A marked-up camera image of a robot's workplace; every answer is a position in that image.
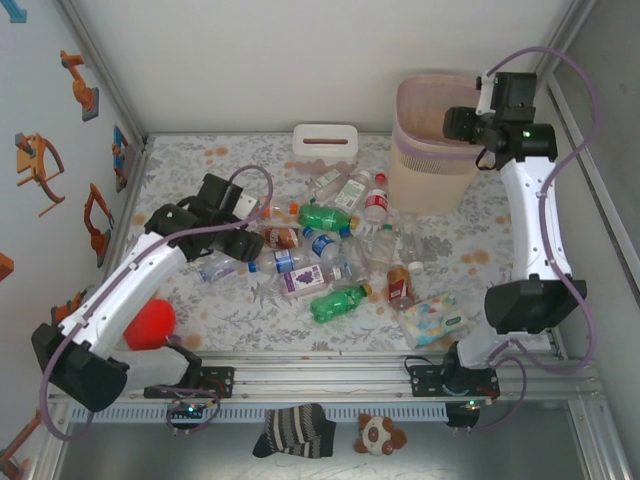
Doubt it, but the brown cola bottle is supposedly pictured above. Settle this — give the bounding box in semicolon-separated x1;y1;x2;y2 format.
260;227;301;250

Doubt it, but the blue label water bottle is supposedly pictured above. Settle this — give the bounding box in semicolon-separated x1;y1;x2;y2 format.
247;248;314;276
301;225;344;266

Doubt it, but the white cap green label bottle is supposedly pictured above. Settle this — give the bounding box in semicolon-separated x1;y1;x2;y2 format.
333;169;372;211

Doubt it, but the clear plastic bottle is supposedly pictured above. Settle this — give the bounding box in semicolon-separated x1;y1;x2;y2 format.
397;212;426;261

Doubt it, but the blue cap clear water bottle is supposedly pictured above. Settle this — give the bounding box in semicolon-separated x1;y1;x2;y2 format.
338;227;370;284

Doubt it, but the red cap red label bottle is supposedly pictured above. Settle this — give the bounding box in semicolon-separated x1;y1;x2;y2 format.
360;172;391;224

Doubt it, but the green bottle with yellow cap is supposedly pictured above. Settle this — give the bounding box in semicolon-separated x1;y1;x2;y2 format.
309;282;375;324
297;202;362;234

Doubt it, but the green cap clear bottle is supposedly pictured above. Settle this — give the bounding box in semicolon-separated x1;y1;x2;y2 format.
368;223;399;274

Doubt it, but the red label tea bottle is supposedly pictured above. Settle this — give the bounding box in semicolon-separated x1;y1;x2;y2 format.
386;262;416;311

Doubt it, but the translucent purple bin liner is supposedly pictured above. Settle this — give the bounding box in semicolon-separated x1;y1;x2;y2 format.
394;73;489;162

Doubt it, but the pink plastic waste bin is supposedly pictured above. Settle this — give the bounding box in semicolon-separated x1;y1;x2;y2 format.
388;73;496;216

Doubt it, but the white tissue box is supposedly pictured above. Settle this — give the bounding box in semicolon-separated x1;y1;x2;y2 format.
292;123;360;174

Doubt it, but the small clear green label bottle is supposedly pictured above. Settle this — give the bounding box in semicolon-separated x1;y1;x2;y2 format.
307;167;351;201

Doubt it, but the red plush ball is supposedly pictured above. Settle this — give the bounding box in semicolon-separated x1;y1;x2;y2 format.
122;298;177;351

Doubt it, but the floral patterned tablecloth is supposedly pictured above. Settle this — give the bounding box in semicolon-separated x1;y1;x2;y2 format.
102;132;554;354

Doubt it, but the colourful soft tissue pack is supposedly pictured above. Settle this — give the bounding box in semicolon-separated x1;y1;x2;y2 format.
397;292;474;350

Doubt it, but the small controller board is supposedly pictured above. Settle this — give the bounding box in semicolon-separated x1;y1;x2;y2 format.
446;398;494;429
168;401;208;419

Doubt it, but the black and grey striped sock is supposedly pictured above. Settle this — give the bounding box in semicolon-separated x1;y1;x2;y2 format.
251;402;337;460

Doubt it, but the brown and white plush toy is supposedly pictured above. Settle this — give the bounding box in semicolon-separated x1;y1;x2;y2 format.
354;412;409;459

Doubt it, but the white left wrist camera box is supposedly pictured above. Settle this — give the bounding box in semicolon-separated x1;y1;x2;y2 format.
235;193;260;218

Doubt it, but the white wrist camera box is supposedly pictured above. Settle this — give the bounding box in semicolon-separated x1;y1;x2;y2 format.
474;73;500;117
235;193;260;218

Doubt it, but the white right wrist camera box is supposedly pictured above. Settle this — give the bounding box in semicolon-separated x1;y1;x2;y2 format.
474;73;500;117

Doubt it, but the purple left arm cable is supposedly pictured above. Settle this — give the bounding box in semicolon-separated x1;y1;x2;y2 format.
38;164;275;442

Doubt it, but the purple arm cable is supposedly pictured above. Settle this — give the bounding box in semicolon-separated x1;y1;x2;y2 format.
452;45;601;434
38;164;275;442

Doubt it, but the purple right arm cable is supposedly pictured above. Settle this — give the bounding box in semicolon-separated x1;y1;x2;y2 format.
452;45;601;434

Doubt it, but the blue and orange wall sticker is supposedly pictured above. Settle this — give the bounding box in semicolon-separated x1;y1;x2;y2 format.
110;124;132;194

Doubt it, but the aluminium frame post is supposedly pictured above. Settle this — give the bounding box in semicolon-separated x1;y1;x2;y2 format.
497;0;601;151
58;0;151;151

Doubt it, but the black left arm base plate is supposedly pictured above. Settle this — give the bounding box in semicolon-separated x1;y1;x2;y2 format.
143;365;236;400

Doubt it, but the orange grey gripper wall sticker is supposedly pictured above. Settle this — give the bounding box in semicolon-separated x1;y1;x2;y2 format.
13;131;67;218

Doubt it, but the aluminium rail frame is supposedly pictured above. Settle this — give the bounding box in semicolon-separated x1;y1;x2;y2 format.
48;351;601;404

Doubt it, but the white perforated cable tray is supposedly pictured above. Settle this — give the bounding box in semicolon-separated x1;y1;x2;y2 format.
67;402;449;422

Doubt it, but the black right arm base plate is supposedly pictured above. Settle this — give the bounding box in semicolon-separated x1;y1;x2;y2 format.
409;365;501;400

